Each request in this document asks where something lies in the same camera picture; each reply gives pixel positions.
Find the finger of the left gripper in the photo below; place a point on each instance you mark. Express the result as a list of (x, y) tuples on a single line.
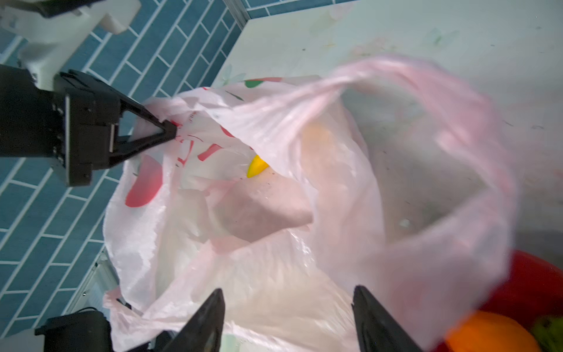
[(135, 115), (124, 148)]

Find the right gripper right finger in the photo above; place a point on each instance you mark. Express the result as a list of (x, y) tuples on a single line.
[(376, 329)]

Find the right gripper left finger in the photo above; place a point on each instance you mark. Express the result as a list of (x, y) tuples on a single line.
[(204, 329)]

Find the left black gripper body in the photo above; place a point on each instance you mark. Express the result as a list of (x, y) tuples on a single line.
[(76, 125)]

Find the yellow fake banana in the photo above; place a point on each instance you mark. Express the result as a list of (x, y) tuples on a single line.
[(256, 167)]

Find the orange fake fruit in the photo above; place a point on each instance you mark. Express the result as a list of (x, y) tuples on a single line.
[(485, 331)]

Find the pink plastic bag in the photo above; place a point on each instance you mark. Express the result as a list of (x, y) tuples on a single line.
[(288, 247)]

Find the green fake kiwi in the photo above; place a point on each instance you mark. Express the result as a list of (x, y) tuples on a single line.
[(548, 333)]

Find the red flower-shaped plate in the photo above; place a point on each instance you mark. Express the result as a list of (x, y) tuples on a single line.
[(533, 291)]

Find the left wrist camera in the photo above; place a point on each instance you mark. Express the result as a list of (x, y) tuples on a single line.
[(55, 29)]

